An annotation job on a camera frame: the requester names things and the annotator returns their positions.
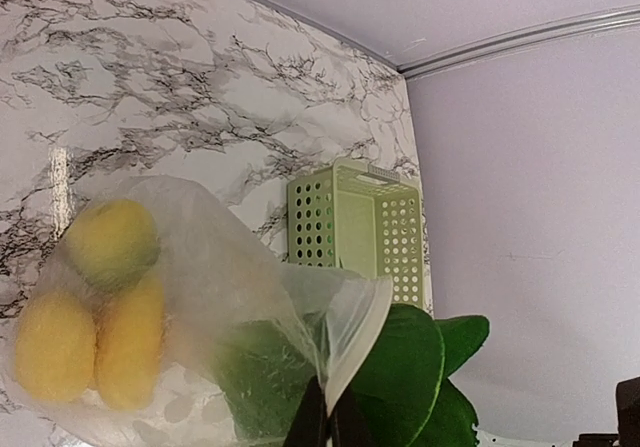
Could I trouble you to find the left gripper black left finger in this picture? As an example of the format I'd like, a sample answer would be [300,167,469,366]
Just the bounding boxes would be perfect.
[283,376,329,447]

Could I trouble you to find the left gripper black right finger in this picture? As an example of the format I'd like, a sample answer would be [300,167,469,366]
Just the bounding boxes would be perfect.
[329,387,375,447]

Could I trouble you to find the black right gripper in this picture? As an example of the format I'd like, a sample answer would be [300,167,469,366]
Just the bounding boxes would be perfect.
[577,377,640,447]

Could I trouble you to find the green white bok choy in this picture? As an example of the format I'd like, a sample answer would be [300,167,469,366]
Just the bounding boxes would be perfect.
[211,304,490,446]

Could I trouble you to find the clear zip top bag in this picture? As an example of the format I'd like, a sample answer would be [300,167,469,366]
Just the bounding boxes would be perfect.
[1,176,393,446]

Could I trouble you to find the yellow orange mango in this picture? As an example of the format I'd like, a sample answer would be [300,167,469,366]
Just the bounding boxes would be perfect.
[94,274,165,411]

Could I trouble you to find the yellow lemon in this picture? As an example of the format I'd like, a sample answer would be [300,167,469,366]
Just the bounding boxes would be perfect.
[14,291,96,403]

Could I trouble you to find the yellow green lime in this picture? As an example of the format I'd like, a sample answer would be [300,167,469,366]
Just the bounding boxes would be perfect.
[63,199,160,291]

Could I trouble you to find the pale green perforated basket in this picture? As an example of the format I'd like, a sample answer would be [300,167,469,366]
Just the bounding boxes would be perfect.
[287,158,431,308]

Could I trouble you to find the right aluminium corner post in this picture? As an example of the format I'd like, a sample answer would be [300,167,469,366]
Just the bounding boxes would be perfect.
[397,4,639,80]

